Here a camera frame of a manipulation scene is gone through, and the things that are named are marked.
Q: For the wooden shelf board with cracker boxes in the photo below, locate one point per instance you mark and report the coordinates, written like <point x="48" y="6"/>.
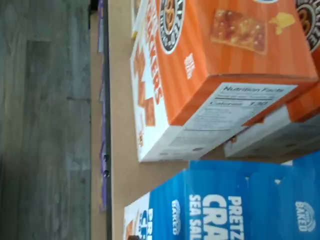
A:
<point x="122" y="100"/>

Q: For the orange and white cracker box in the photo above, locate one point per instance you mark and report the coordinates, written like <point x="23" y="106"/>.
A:
<point x="287" y="135"/>
<point x="225" y="57"/>

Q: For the white and yellow box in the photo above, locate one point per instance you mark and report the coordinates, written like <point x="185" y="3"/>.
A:
<point x="137" y="17"/>

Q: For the blue and white cracker box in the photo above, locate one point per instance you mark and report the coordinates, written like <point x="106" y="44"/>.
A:
<point x="220" y="215"/>
<point x="308" y="156"/>

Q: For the black metal shelf rail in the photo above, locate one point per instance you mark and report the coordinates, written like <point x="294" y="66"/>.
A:
<point x="107" y="100"/>

